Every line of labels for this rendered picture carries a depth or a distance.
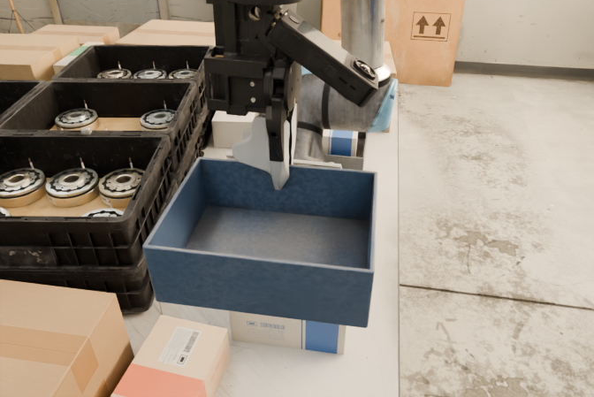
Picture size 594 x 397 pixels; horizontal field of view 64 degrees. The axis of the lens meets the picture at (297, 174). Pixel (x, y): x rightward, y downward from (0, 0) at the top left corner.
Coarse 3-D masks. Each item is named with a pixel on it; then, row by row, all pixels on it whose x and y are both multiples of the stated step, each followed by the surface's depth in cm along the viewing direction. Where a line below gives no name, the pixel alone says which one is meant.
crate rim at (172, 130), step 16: (64, 80) 126; (80, 80) 126; (96, 80) 126; (112, 80) 126; (128, 80) 126; (144, 80) 126; (160, 80) 126; (176, 80) 126; (192, 80) 126; (32, 96) 118; (192, 96) 121; (16, 112) 110; (176, 112) 110; (0, 128) 104; (176, 128) 106
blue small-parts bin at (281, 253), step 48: (192, 192) 51; (240, 192) 55; (288, 192) 53; (336, 192) 52; (192, 240) 51; (240, 240) 51; (288, 240) 51; (336, 240) 51; (192, 288) 43; (240, 288) 42; (288, 288) 41; (336, 288) 40
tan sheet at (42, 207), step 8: (40, 200) 98; (48, 200) 98; (96, 200) 98; (8, 208) 96; (16, 208) 96; (24, 208) 96; (32, 208) 96; (40, 208) 96; (48, 208) 96; (56, 208) 96; (64, 208) 96; (72, 208) 96; (80, 208) 96; (88, 208) 96; (96, 208) 96; (104, 208) 96; (112, 208) 96; (120, 208) 96; (64, 216) 94; (72, 216) 94; (80, 216) 94
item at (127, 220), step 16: (160, 144) 98; (160, 160) 94; (144, 176) 88; (144, 192) 85; (128, 208) 79; (0, 224) 77; (16, 224) 77; (32, 224) 77; (48, 224) 77; (64, 224) 77; (80, 224) 77; (96, 224) 77; (112, 224) 77; (128, 224) 78
